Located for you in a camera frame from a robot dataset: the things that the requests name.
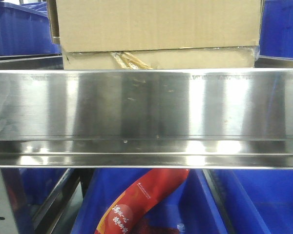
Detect red printed snack bag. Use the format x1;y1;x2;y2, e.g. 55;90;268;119
94;168;189;234

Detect blue bin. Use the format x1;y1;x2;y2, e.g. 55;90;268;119
1;168;68;207
71;168;227;234
0;0;61;57
259;0;293;59
211;170;293;234

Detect white perforated shelf upright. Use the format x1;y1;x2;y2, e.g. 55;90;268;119
0;169;19;234

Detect blue bin lower left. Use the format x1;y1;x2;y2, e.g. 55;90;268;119
1;168;68;207

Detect blue bin lower right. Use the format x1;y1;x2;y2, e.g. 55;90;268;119
211;170;293;234

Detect blue bin upper right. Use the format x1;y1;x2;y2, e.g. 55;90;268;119
259;0;293;59

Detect large plain cardboard box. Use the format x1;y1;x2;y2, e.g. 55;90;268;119
47;0;264;70

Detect blue bin lower centre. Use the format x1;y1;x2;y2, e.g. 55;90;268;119
71;168;227;234

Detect stainless steel shelf front beam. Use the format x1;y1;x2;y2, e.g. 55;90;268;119
0;69;293;169

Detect blue bin upper left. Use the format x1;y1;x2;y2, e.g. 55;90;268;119
0;0;61;57

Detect peeling brown packing tape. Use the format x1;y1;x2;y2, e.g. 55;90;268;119
110;51;153;70

